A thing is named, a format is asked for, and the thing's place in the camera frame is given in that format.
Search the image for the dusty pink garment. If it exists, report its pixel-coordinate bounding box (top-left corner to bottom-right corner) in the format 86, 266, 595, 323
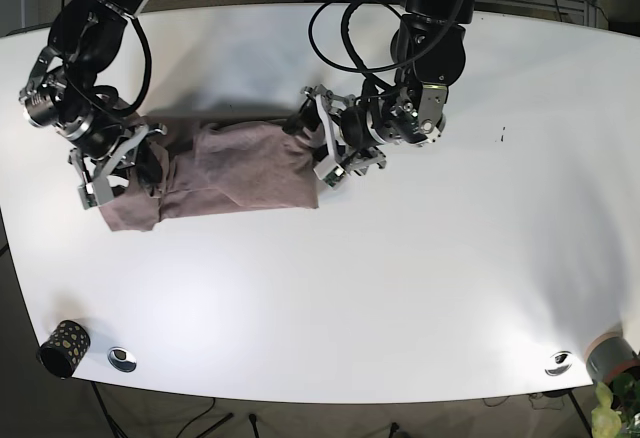
99, 121, 324, 232

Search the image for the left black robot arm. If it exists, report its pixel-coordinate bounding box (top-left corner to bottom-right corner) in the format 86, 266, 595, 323
284, 0, 475, 188

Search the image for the silver table grommet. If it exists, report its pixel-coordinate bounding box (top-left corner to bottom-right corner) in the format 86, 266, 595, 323
544, 351, 574, 377
107, 347, 137, 373

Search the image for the grey flower pot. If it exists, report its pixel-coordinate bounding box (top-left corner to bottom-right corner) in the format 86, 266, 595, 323
584, 332, 639, 385

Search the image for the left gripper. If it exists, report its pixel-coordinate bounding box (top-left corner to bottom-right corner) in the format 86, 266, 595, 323
284, 85, 387, 189

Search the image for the green potted plant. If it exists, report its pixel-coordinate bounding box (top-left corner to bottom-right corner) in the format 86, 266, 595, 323
591, 372, 639, 438

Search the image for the left silver table grommet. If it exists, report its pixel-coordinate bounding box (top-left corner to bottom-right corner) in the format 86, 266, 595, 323
107, 347, 137, 373

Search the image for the black gold-dotted cup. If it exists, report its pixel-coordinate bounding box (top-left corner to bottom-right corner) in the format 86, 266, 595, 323
37, 320, 91, 379

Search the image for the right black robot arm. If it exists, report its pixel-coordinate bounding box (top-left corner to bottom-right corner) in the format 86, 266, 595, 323
19, 0, 167, 209

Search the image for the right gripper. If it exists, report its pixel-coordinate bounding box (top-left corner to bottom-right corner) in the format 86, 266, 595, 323
68, 123, 170, 209

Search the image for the right silver table grommet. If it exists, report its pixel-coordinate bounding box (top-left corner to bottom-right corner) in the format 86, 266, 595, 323
544, 351, 574, 377

